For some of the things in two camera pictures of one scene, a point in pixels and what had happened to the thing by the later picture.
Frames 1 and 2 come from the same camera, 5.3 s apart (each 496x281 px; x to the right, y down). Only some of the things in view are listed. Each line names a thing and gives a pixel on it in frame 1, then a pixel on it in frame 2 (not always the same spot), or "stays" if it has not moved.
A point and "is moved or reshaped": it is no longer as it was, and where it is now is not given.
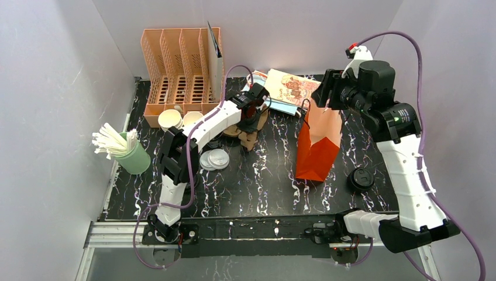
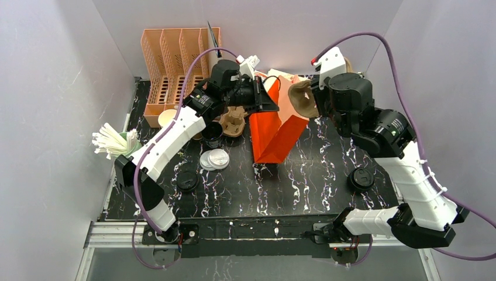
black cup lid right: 360,179 stays
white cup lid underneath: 204,163 stays
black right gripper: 330,88 → 317,98
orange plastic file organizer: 175,62 stays
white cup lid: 218,158 stays
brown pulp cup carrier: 248,140 is moved or reshaped
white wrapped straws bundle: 110,141 stays
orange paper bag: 319,142 → 274,132
